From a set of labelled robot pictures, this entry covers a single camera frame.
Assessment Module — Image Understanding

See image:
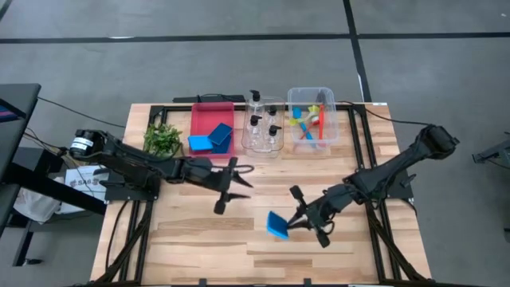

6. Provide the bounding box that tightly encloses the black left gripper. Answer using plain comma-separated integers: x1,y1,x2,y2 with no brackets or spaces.
201,157,254,215

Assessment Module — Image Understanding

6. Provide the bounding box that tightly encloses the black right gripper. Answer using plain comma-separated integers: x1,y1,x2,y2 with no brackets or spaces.
287,185,354,249

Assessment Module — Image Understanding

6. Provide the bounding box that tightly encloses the green dish brush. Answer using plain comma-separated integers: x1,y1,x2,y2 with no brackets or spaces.
288,104,320,127

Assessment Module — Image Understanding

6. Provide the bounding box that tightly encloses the red dish brush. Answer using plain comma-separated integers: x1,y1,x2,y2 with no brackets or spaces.
298,119,320,140
317,104,326,140

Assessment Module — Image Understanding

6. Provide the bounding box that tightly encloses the blue dish brush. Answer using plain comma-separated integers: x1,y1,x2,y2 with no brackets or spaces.
292,107,320,148

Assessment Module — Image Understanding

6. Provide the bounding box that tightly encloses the clear shallow plastic tray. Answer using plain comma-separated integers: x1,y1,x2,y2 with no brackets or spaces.
241,95,286,159

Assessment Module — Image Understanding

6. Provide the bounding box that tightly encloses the pink plastic bin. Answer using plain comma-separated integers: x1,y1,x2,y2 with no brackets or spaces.
188,101,236,160

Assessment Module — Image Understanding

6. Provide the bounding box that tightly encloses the green potted plant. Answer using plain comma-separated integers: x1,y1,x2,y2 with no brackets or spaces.
142,122,184,160

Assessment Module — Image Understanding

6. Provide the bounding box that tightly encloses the clear plastic tub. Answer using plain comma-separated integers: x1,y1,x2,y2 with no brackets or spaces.
287,86,339,155

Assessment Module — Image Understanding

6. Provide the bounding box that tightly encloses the white printed paper sheet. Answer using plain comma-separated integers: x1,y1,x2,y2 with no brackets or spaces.
63,165,111,214

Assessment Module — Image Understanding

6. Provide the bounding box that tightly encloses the white plastic bag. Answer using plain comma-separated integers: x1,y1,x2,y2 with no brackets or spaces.
14,187,61,224

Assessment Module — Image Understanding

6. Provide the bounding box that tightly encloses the grey floor stand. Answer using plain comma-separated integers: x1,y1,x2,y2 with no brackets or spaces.
472,133,510,164

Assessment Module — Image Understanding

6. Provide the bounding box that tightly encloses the black desk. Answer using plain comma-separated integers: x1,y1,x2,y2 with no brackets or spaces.
0,82,107,268

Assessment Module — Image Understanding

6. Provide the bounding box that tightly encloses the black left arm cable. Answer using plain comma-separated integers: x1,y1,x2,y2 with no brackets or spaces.
210,163,256,175

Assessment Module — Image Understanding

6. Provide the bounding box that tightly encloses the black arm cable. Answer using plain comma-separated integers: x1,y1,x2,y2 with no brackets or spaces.
210,163,256,175
336,100,434,128

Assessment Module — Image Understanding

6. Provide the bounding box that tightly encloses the black aluminium table frame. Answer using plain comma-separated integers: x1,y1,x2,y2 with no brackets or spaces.
91,102,434,287

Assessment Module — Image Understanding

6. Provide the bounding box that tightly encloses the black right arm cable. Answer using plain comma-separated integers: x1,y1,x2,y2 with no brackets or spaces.
336,100,434,128

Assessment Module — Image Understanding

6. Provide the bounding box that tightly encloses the black floor cable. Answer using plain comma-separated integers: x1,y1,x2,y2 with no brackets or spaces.
37,96,127,128

